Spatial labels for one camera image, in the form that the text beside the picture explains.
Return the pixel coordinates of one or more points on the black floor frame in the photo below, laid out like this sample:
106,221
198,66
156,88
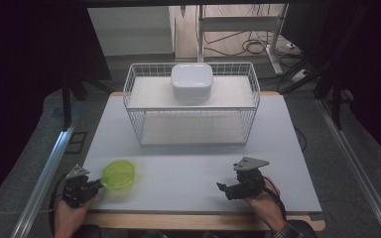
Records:
76,142

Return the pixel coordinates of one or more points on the person's left hand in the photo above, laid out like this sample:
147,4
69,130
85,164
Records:
69,218

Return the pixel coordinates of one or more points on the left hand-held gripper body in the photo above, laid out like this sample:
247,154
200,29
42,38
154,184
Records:
76,191

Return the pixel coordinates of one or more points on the white square bowl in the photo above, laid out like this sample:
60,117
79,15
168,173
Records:
191,81

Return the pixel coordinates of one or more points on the green translucent bowl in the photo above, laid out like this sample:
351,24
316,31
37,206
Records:
119,174

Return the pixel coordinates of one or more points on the white panel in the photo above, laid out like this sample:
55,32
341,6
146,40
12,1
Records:
129,31

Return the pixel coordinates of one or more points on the dark curtain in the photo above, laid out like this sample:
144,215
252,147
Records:
370,66
29,82

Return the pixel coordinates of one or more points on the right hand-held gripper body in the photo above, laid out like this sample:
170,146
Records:
247,185

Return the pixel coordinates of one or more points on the white desk frame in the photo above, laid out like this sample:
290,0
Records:
238,23

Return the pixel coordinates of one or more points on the aluminium rail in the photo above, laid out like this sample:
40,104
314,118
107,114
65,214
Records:
43,181
357,168

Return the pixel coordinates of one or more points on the white power strip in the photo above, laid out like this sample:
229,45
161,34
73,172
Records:
299,75

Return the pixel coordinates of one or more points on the person's right hand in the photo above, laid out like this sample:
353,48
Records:
266,206

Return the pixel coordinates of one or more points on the black metal stand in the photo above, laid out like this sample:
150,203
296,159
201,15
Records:
66,105
336,105

